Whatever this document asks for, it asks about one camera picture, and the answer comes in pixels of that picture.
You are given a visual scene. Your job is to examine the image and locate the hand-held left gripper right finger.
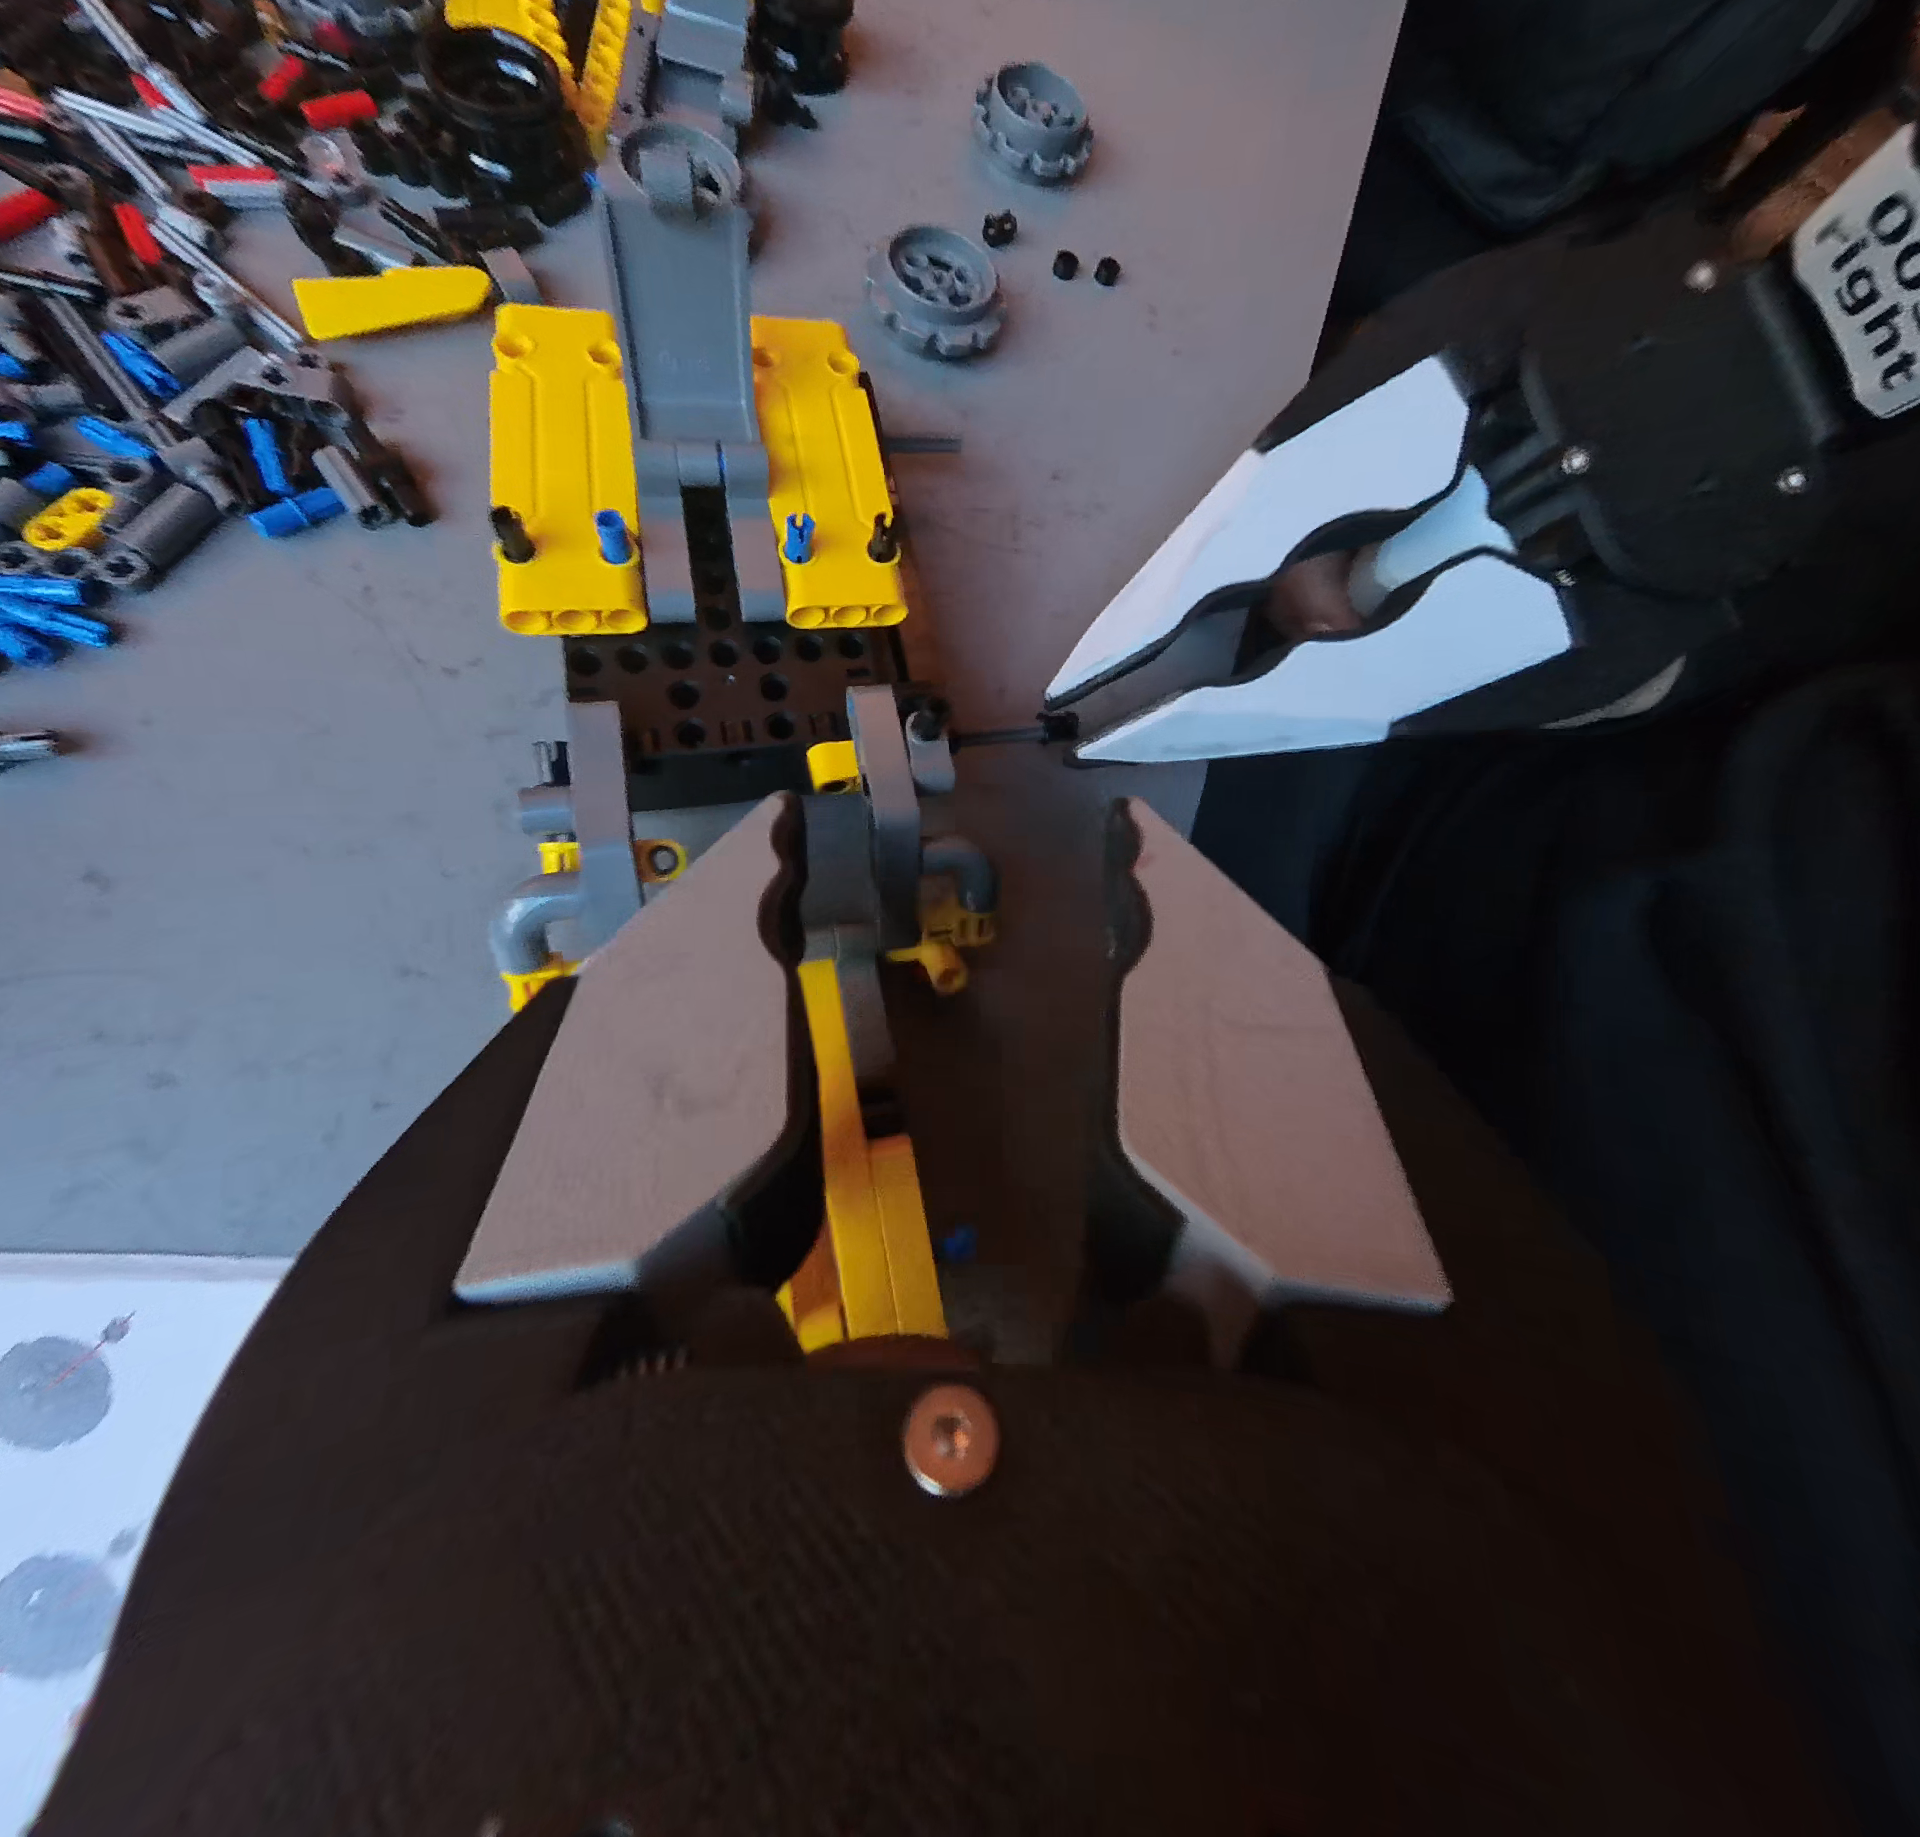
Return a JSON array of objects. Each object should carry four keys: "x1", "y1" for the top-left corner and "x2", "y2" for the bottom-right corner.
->
[{"x1": 1100, "y1": 795, "x2": 1456, "y2": 1365}]

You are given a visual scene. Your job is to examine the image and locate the white printed paper sheet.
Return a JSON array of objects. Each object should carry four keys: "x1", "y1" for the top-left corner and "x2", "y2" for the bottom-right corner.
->
[{"x1": 0, "y1": 1252, "x2": 294, "y2": 1837}]

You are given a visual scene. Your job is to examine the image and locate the grey brick block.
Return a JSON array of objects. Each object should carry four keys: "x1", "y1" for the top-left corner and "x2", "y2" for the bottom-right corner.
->
[{"x1": 638, "y1": 0, "x2": 757, "y2": 129}]

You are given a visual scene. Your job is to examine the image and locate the yellow curved panel piece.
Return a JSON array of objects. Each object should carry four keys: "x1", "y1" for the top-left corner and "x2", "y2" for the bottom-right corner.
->
[{"x1": 289, "y1": 266, "x2": 494, "y2": 343}]

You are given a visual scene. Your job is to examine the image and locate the yellow holed beam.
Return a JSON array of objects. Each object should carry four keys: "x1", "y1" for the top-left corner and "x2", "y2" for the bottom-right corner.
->
[{"x1": 573, "y1": 0, "x2": 637, "y2": 121}]

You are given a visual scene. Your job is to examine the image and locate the black rubber toy tire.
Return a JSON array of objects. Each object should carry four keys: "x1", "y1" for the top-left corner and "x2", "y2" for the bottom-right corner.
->
[
  {"x1": 421, "y1": 14, "x2": 594, "y2": 195},
  {"x1": 747, "y1": 0, "x2": 860, "y2": 87}
]

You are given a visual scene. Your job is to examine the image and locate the pile of small brick parts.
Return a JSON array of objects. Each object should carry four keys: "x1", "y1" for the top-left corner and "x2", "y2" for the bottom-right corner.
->
[{"x1": 0, "y1": 0, "x2": 594, "y2": 772}]

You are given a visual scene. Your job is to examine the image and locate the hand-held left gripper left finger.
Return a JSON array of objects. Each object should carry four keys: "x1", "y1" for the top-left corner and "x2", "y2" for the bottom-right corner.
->
[{"x1": 451, "y1": 792, "x2": 820, "y2": 1303}]

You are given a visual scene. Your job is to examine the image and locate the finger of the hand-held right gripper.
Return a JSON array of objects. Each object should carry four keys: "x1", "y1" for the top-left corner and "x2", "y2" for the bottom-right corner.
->
[
  {"x1": 1068, "y1": 510, "x2": 1580, "y2": 768},
  {"x1": 1042, "y1": 352, "x2": 1518, "y2": 717}
]

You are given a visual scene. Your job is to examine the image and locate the yellow grey brick vehicle model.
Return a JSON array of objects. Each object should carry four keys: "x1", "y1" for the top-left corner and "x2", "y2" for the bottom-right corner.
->
[{"x1": 486, "y1": 188, "x2": 1003, "y2": 1360}]

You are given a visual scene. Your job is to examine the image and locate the person's dark clothing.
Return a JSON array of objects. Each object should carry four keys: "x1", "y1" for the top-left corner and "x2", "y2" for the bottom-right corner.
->
[{"x1": 1200, "y1": 0, "x2": 1920, "y2": 1837}]

